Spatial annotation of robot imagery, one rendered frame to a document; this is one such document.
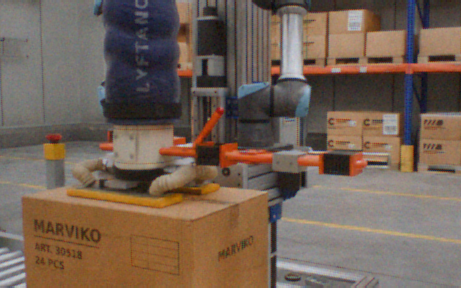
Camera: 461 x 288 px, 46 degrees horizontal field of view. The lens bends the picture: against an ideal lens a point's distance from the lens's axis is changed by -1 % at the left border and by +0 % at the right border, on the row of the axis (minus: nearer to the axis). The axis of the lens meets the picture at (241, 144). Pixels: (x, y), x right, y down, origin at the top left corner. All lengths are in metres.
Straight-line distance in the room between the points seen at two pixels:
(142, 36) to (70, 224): 0.55
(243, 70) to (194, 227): 1.03
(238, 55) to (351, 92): 8.07
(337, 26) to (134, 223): 7.78
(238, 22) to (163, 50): 0.76
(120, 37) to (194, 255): 0.61
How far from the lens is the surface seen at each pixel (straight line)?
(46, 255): 1.67
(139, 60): 1.51
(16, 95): 12.95
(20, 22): 13.14
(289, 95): 1.98
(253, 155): 1.39
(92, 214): 1.51
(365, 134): 8.83
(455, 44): 8.50
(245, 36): 2.24
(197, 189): 1.58
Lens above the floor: 1.25
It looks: 6 degrees down
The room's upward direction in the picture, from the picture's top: straight up
